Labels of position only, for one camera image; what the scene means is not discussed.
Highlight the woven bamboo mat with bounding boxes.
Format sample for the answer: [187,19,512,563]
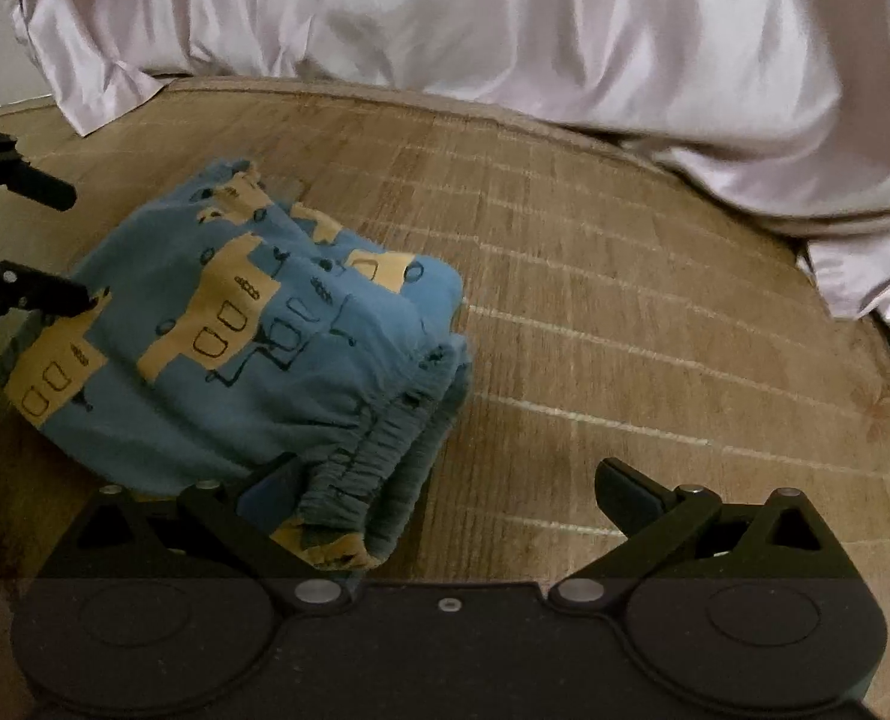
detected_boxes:
[0,75,890,593]

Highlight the pale pink satin quilt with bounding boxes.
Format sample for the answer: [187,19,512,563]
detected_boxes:
[8,0,890,358]

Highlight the blue printed pants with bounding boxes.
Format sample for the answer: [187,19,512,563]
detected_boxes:
[1,157,477,580]

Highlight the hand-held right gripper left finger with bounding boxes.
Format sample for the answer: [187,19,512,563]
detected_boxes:
[53,457,347,613]

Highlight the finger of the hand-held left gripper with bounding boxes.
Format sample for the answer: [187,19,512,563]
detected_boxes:
[0,126,79,214]
[0,227,113,351]

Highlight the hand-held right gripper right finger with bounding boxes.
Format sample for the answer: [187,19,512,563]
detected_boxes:
[548,457,845,610]

